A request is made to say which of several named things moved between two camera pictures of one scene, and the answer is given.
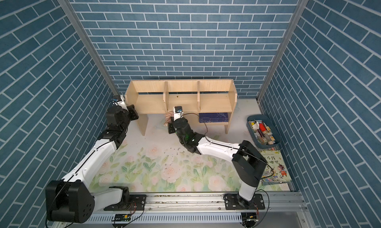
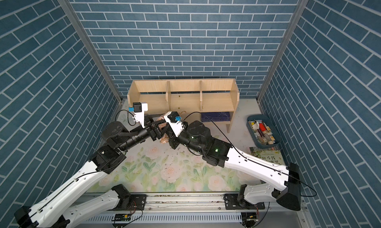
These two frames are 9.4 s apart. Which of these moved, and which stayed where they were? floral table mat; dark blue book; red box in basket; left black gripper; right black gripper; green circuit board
Moved: left black gripper; right black gripper
Stayed: green circuit board; dark blue book; red box in basket; floral table mat
